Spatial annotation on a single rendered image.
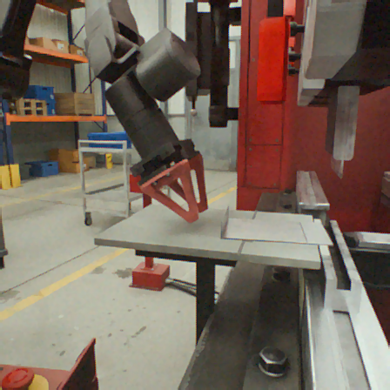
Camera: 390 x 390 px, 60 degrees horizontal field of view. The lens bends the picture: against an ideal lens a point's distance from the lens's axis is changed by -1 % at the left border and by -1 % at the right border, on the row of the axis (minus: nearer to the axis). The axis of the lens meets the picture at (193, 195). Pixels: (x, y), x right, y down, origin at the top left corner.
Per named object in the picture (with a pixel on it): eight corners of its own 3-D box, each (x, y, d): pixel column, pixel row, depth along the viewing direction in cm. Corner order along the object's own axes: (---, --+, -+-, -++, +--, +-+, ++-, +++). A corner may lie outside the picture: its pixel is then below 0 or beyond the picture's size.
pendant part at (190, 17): (187, 101, 184) (186, 30, 176) (209, 101, 184) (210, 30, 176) (184, 95, 140) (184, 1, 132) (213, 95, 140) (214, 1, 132)
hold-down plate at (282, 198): (279, 198, 118) (279, 190, 117) (295, 199, 117) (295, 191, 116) (274, 223, 90) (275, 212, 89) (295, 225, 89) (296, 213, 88)
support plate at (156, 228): (151, 209, 59) (151, 204, 59) (311, 221, 52) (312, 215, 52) (93, 245, 42) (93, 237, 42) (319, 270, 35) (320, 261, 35)
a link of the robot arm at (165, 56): (131, 69, 53) (85, 45, 46) (185, 19, 48) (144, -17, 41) (151, 132, 50) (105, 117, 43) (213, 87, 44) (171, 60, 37)
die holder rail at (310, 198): (295, 197, 121) (297, 170, 119) (312, 198, 120) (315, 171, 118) (296, 245, 74) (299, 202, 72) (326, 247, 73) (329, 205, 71)
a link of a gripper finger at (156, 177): (224, 200, 48) (189, 142, 47) (213, 213, 41) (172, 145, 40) (184, 222, 50) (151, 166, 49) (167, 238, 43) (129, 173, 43)
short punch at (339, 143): (323, 166, 46) (328, 93, 44) (339, 166, 45) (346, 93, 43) (331, 178, 37) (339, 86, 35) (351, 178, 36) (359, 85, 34)
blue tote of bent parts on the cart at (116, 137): (109, 147, 396) (108, 131, 393) (144, 149, 376) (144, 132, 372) (87, 150, 365) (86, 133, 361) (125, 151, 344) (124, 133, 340)
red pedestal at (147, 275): (139, 274, 258) (136, 165, 240) (171, 279, 251) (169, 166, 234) (128, 286, 239) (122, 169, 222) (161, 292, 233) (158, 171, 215)
